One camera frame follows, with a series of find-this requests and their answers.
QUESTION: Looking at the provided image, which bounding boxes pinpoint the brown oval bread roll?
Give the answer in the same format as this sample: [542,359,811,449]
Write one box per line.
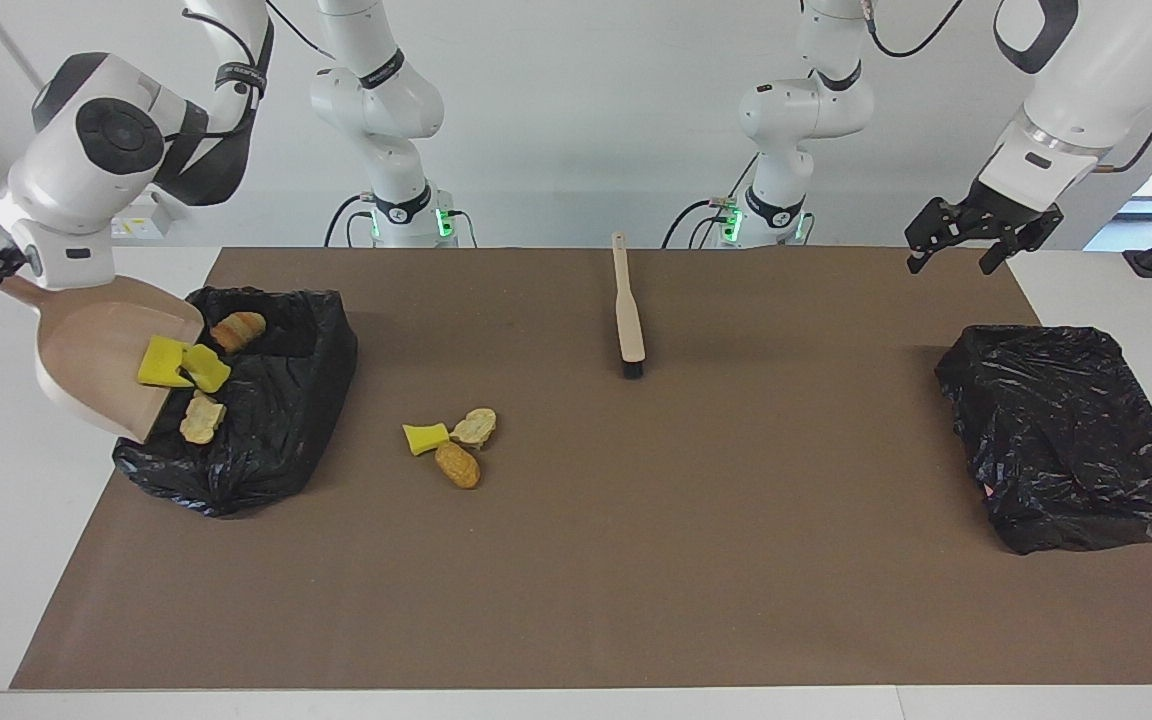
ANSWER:
[434,442,482,490]

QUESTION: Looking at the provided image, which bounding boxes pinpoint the orange striped croissant piece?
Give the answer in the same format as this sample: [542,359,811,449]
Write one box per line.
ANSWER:
[209,311,267,355]

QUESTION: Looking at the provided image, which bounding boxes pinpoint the notched yellow sponge piece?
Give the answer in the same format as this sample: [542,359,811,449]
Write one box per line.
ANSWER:
[137,335,193,389]

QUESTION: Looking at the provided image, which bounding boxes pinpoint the beige hand brush black bristles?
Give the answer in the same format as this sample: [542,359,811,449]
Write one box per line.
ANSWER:
[611,231,647,380]

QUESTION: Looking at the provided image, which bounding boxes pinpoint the pale beige bread chunk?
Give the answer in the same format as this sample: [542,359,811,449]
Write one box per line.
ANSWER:
[450,407,498,447]

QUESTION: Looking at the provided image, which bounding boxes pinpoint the black right base cable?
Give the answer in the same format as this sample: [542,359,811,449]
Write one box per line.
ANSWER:
[324,193,478,249]

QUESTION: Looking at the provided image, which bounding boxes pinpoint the yellow sponge wedge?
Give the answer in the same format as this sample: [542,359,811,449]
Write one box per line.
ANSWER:
[183,344,233,394]

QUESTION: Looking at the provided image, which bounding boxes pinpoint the brown table mat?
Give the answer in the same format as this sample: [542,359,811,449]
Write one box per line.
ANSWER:
[9,247,1152,691]

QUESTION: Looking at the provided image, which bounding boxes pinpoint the black bag lined bin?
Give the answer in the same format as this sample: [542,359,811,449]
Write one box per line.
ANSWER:
[934,324,1152,556]
[112,286,359,518]

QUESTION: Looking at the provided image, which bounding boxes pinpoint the striped bread slice beige side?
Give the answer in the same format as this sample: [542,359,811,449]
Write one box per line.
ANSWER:
[179,392,228,446]

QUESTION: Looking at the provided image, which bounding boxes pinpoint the black left base cable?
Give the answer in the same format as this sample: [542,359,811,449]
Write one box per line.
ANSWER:
[661,150,763,249]

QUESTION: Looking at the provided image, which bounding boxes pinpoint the beige plastic dustpan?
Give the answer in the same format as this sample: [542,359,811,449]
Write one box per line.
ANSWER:
[0,232,206,444]

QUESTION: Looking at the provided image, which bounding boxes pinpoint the small yellow sponge piece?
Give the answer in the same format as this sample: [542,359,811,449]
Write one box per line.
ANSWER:
[402,422,451,457]

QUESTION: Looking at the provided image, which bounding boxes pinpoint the black base cable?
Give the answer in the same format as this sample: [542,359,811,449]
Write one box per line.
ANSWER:
[324,193,478,249]
[661,150,763,249]

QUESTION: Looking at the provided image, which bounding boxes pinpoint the white wall socket strip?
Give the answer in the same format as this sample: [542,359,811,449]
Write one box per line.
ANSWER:
[111,190,175,241]

